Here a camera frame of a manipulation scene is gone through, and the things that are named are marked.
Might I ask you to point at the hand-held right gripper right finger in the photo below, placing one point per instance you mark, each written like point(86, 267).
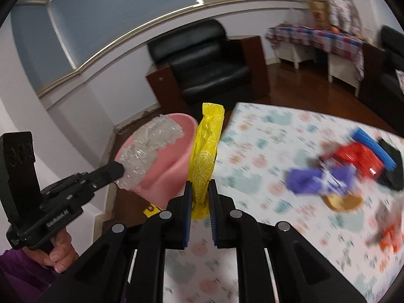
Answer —
point(213, 214)

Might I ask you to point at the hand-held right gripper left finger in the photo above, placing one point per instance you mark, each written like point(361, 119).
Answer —
point(188, 214)

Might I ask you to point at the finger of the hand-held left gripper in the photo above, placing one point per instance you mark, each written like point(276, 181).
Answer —
point(107, 173)

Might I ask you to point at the clear plastic wrap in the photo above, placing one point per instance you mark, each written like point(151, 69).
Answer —
point(148, 145)

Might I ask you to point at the yellow plastic wrapper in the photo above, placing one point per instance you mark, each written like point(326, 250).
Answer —
point(202, 157)

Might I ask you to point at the pink plastic bin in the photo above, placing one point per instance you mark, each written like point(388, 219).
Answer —
point(175, 154)

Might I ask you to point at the red plastic bag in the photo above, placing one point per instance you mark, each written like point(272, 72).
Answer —
point(356, 159)

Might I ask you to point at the blue foam net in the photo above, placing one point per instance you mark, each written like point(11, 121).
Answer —
point(372, 143)

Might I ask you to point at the person's left forearm purple sleeve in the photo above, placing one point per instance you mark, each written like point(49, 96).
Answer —
point(19, 271)

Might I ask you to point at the person's left hand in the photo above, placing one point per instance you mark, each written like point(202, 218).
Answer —
point(63, 254)

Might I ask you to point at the small yellow packet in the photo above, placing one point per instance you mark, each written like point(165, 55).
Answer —
point(153, 210)

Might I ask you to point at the purple wrapper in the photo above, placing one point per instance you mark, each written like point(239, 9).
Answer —
point(303, 180)

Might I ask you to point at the animal printed mat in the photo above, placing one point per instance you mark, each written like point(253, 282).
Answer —
point(268, 132)

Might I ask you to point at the brown round snack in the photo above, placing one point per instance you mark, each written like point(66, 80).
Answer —
point(344, 203)

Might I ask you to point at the black leather armchair wooden sides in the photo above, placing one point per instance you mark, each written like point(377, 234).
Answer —
point(202, 66)

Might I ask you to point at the curved window with blinds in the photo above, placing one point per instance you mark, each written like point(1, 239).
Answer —
point(110, 12)

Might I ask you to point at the crumpled red white wrapper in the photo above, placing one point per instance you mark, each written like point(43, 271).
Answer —
point(389, 236)

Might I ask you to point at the white cabinet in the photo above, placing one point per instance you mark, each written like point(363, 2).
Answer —
point(293, 53)
point(342, 69)

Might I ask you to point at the black foam net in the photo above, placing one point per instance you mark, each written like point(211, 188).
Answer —
point(393, 170)

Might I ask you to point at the plaid tablecloth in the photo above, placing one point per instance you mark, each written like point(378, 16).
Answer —
point(315, 38)

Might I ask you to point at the clear plastic bag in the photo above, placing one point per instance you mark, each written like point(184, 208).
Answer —
point(295, 17)

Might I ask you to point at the orange fruit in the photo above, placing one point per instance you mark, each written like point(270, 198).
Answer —
point(335, 30)

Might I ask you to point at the cardboard box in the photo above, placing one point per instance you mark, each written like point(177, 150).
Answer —
point(318, 12)

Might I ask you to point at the light patterned cloth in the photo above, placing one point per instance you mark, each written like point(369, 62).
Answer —
point(400, 79)

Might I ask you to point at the black leather sofa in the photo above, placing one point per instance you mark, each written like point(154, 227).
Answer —
point(391, 56)

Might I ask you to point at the hanging patterned garment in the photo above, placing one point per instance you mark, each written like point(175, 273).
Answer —
point(342, 3)

